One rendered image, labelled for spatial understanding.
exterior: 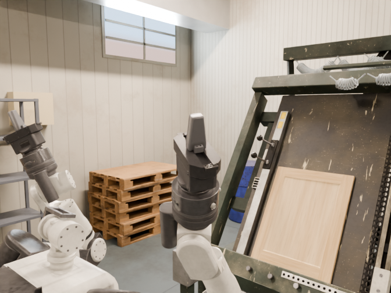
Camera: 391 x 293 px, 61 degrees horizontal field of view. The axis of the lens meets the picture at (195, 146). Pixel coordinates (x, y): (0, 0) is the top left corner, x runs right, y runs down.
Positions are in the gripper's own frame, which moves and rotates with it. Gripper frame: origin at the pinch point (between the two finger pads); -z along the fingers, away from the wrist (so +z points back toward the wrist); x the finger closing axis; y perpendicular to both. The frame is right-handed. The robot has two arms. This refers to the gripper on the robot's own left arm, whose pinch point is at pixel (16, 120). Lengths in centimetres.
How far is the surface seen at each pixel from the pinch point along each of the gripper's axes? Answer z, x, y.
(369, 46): 35, 149, -162
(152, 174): 97, -96, -315
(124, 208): 116, -132, -276
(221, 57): -12, 32, -502
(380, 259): 114, 92, -51
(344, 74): 41, 120, -124
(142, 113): 21, -113, -428
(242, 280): 118, 25, -70
